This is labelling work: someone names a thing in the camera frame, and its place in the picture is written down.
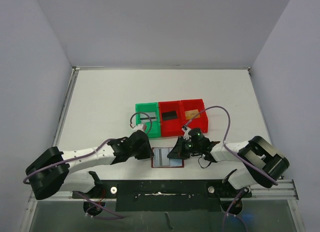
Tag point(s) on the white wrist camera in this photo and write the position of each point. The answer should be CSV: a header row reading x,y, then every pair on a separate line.
x,y
139,127
186,135

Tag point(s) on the black credit card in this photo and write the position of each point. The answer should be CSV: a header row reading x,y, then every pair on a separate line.
x,y
170,115

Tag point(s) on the red leather card holder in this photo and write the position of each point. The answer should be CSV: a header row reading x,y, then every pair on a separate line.
x,y
174,163

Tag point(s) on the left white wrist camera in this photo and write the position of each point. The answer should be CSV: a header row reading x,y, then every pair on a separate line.
x,y
139,127

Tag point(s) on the green plastic bin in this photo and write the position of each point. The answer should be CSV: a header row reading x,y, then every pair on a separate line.
x,y
153,127

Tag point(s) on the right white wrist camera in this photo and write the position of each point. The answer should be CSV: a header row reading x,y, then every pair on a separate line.
x,y
186,135

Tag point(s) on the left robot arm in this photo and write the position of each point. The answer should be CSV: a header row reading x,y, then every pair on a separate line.
x,y
55,170

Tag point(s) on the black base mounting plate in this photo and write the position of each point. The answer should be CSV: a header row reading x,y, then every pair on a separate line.
x,y
163,195

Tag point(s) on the gold credit card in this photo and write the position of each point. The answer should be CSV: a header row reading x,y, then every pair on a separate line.
x,y
189,114

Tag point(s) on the white VIP card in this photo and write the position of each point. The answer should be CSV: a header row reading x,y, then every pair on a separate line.
x,y
147,116

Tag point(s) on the red bin with black card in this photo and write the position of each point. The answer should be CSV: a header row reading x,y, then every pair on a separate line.
x,y
171,127

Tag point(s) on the aluminium front rail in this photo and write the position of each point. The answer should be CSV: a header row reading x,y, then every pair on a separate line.
x,y
285,190

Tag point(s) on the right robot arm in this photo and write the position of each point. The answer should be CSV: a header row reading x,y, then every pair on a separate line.
x,y
264,164

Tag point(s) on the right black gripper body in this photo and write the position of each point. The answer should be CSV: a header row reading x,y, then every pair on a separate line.
x,y
185,147

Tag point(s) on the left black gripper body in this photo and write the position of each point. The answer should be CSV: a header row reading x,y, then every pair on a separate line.
x,y
135,152

